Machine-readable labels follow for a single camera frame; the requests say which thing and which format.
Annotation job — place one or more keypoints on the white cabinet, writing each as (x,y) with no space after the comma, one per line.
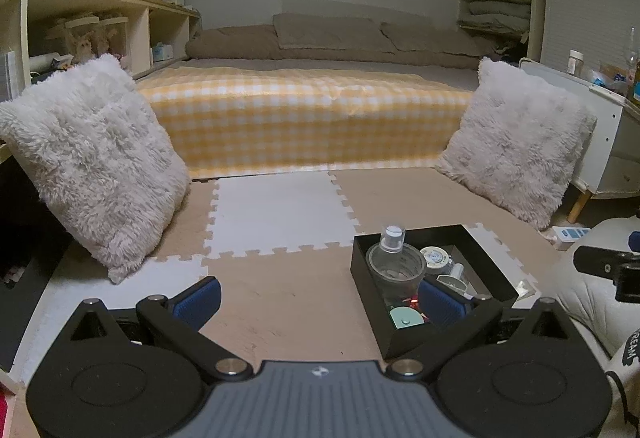
(605,152)

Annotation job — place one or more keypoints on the folded beige blankets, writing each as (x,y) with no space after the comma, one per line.
(495,15)

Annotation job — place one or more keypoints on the blue white packet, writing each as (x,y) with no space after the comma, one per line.
(572,238)

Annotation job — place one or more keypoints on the jar with white lid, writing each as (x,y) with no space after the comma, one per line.
(576,65)

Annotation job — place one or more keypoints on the mint green tape measure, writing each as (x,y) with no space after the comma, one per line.
(405,318)

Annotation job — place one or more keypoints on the fluffy white pillow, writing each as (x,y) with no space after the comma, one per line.
(520,142)
(95,157)

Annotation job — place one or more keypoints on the tissue box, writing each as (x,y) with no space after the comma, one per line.
(162,52)

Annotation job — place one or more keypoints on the black cardboard box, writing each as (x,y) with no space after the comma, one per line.
(367,293)

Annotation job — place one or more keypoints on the clear glass bottle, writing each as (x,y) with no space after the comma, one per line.
(634,67)

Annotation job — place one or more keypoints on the white printed cloth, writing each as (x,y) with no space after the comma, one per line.
(627,368)

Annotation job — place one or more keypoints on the yellow checkered bed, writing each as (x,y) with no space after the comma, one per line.
(300,127)

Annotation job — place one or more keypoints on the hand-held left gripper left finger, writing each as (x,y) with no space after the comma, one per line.
(197,300)

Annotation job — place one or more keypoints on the grey-green small bottle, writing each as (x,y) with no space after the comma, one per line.
(457,285)

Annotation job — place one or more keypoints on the red white box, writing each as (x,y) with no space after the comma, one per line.
(7,413)

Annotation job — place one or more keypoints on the grey tape roll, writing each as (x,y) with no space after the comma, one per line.
(395,280)

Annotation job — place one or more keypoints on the white window blind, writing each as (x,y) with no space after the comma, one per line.
(585,17)

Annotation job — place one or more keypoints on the beige white foam puzzle mat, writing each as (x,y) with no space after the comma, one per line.
(280,213)

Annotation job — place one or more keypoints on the round cream tin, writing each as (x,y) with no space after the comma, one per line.
(434,258)

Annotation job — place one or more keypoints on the colourful green red packet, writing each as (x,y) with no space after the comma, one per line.
(414,302)

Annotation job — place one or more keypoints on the white file box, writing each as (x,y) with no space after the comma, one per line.
(14,77)

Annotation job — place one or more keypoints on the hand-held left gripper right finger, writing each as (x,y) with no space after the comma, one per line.
(440,305)

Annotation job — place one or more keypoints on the clear spray bottle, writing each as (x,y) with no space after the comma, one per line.
(391,238)

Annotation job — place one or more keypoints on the beige bed pillow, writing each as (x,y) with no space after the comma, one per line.
(330,32)
(435,40)

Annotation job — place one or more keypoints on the clear doll display jar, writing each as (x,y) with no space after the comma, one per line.
(114,40)
(80,40)

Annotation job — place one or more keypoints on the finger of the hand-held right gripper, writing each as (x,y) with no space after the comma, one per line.
(635,241)
(595,260)

